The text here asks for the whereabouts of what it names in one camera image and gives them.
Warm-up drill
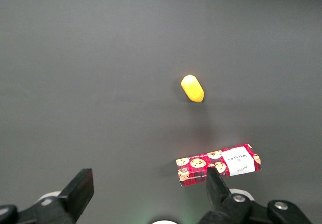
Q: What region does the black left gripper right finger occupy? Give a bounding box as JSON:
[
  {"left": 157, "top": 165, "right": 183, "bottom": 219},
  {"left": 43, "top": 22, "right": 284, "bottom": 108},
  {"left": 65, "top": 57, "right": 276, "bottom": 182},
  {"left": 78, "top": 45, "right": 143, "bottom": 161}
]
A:
[{"left": 198, "top": 167, "right": 268, "bottom": 224}]

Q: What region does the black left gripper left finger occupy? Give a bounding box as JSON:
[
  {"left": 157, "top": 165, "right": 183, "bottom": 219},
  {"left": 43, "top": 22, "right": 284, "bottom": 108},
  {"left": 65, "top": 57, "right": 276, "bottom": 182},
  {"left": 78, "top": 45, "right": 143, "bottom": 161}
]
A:
[{"left": 17, "top": 168, "right": 95, "bottom": 224}]

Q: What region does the red tartan cookie box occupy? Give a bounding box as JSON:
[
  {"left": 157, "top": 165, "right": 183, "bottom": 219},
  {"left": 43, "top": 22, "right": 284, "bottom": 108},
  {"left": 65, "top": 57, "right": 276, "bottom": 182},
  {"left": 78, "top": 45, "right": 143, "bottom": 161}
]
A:
[{"left": 176, "top": 143, "right": 262, "bottom": 187}]

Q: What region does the yellow lemon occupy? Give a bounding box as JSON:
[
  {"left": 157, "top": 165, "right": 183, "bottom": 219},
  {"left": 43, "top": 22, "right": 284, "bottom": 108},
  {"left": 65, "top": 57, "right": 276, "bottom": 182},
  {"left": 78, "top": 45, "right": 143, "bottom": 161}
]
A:
[{"left": 180, "top": 74, "right": 205, "bottom": 103}]

